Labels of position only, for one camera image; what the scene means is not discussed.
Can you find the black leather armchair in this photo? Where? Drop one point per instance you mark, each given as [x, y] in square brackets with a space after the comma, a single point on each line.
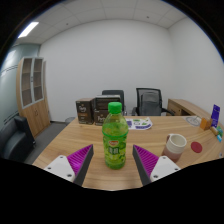
[15, 140]

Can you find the wooden shelf cabinet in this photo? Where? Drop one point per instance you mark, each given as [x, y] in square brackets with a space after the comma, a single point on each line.
[35, 110]

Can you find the printed sticker sheet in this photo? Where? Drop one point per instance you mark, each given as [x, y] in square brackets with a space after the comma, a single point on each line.
[140, 123]

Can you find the white and brown mug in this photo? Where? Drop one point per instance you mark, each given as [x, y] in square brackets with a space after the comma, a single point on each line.
[175, 146]

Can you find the ceiling light panel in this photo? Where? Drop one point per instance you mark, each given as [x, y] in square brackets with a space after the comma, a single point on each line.
[28, 29]

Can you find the orange cardboard box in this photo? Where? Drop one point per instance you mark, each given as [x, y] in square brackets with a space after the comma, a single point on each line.
[205, 124]

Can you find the wooden side desk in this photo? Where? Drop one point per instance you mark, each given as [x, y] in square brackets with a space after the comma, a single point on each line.
[185, 106]

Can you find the grey padded office chair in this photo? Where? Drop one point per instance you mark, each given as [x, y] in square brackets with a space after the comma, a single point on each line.
[113, 92]

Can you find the green drink bottle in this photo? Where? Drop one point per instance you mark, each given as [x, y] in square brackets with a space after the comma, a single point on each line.
[115, 143]

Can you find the small blue packet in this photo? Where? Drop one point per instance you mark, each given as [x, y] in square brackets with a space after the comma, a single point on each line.
[219, 138]

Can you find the purple upright package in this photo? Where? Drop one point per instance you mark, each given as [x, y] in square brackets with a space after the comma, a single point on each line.
[215, 115]

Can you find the black mesh office chair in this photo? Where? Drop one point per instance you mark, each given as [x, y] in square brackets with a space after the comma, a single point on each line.
[150, 101]

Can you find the black striped carton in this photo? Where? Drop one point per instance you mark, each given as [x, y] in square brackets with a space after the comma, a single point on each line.
[106, 101]

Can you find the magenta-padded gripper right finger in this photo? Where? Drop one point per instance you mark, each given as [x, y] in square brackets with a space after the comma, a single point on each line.
[148, 160]

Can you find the flat round red coaster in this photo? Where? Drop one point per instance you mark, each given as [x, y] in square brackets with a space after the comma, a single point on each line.
[196, 147]

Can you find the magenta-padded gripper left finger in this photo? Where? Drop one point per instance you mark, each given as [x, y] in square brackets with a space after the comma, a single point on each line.
[78, 160]

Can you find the small beige box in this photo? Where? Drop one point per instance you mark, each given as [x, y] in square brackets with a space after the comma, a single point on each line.
[214, 130]

